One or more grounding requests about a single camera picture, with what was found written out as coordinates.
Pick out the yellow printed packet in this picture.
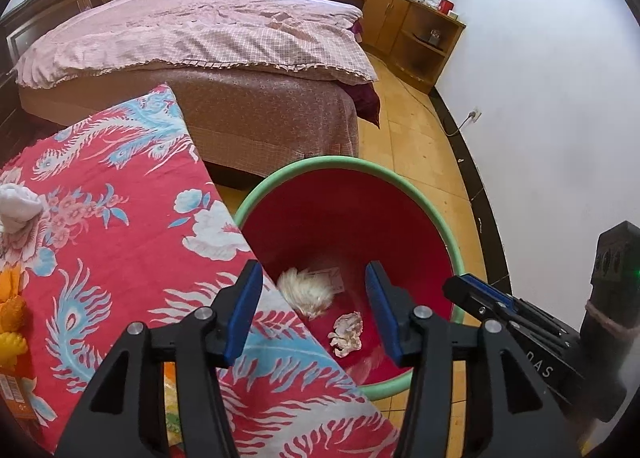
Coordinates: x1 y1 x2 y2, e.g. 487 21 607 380
161 362 187 446

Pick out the pink checked quilt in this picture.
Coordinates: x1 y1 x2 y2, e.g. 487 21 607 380
12 0 379 90

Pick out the orange printed packet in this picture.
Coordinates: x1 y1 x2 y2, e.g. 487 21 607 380
0 368 39 423

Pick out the white fluffy tuft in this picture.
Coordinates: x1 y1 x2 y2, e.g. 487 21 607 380
276 266 335 320

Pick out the red floral tablecloth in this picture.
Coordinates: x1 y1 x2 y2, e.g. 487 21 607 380
0 83 401 458

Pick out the crumpled white tissue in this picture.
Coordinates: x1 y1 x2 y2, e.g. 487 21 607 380
327 312 364 358

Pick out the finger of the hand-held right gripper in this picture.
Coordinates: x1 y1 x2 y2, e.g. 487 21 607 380
442 274 575 341

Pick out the white crumpled cloth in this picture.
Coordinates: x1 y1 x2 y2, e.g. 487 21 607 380
0 183 43 236

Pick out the yellow bumpy plastic toy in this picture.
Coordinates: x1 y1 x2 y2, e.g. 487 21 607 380
0 330 30 370

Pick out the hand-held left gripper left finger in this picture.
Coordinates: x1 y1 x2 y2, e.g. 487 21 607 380
52 260 264 458

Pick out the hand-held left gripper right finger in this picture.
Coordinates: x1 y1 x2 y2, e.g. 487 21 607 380
364 260 583 458

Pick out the red basin with green rim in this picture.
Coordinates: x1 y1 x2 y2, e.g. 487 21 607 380
234 156 467 401

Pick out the bed with pink cover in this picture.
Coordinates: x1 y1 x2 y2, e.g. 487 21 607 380
17 60 362 189

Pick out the pale paper card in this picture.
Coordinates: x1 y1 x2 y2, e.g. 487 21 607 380
307 266 346 295

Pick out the light wooden cabinet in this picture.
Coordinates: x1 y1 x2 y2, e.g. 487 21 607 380
183 0 467 95

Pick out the thin power cable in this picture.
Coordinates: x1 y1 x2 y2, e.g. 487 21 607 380
370 50 474 137

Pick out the maroon cloth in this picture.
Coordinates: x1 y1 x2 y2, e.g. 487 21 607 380
350 20 382 130

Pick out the orange plastic toy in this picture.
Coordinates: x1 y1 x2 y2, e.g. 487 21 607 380
0 267 28 334

